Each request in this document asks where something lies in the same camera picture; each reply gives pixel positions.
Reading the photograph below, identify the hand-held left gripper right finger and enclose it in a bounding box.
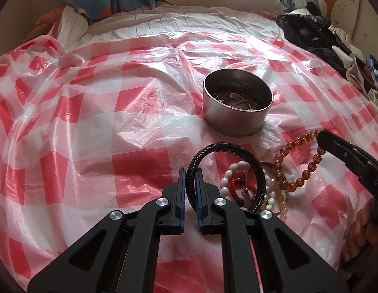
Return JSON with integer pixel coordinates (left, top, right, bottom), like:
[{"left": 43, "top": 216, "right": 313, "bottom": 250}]
[{"left": 193, "top": 170, "right": 349, "bottom": 293}]

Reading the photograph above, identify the amber bead bracelet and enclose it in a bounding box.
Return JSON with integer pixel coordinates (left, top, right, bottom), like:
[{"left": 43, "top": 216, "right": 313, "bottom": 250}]
[{"left": 274, "top": 130, "right": 325, "bottom": 193}]

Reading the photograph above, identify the black braided leather bracelet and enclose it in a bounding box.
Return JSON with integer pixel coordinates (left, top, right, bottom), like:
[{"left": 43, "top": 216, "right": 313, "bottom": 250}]
[{"left": 189, "top": 142, "right": 267, "bottom": 214}]

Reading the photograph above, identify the black puffer jacket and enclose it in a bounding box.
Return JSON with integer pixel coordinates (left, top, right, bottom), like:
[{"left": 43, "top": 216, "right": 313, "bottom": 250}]
[{"left": 276, "top": 1, "right": 360, "bottom": 77}]

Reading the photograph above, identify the brown leather bracelet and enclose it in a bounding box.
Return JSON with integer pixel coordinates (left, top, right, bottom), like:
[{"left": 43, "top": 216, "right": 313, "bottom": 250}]
[{"left": 244, "top": 161, "right": 274, "bottom": 190}]

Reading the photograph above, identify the blue cloth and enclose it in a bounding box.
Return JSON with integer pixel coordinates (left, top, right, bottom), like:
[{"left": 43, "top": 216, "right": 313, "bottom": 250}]
[{"left": 364, "top": 54, "right": 378, "bottom": 84}]

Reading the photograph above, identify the pale bead bracelet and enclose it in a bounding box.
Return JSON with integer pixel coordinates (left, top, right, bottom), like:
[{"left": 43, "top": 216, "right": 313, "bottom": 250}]
[{"left": 267, "top": 183, "right": 289, "bottom": 223}]

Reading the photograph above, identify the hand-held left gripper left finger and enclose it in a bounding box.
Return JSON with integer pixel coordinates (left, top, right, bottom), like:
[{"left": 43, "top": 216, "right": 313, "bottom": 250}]
[{"left": 27, "top": 167, "right": 187, "bottom": 293}]

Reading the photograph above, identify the pink cloth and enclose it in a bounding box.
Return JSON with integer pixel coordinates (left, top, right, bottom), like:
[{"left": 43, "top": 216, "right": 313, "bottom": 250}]
[{"left": 35, "top": 6, "right": 68, "bottom": 29}]

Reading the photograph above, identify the beige garment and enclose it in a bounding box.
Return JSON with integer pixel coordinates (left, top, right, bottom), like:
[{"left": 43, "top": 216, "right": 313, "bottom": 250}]
[{"left": 329, "top": 24, "right": 378, "bottom": 105}]

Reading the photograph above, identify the round metal tin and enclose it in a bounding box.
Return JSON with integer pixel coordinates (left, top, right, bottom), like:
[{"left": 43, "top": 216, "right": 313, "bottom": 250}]
[{"left": 203, "top": 70, "right": 274, "bottom": 136}]

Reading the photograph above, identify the red white checkered plastic sheet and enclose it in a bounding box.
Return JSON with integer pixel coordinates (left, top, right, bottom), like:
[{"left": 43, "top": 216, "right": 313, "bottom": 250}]
[{"left": 0, "top": 27, "right": 378, "bottom": 293}]

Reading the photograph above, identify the white striped bedsheet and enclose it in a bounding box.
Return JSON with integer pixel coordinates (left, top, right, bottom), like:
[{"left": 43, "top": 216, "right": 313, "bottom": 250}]
[{"left": 56, "top": 4, "right": 284, "bottom": 52}]

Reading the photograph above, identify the person's right hand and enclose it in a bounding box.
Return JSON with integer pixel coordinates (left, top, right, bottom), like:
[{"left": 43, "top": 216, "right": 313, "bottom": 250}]
[{"left": 342, "top": 208, "right": 378, "bottom": 264}]

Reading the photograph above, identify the white bead bracelet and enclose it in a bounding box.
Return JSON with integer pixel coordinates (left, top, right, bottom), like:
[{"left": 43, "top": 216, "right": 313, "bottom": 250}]
[{"left": 220, "top": 162, "right": 276, "bottom": 212}]

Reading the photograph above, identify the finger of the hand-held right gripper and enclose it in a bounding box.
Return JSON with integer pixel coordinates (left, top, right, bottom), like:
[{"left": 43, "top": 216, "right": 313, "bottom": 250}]
[{"left": 317, "top": 130, "right": 360, "bottom": 167}]

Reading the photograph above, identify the white striped pillow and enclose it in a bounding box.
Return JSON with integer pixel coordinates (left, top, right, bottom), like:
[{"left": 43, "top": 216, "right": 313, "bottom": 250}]
[{"left": 56, "top": 5, "right": 90, "bottom": 48}]

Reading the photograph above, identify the red cord bracelet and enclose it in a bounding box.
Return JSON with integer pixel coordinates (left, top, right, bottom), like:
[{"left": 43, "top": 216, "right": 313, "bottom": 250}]
[{"left": 229, "top": 177, "right": 258, "bottom": 199}]

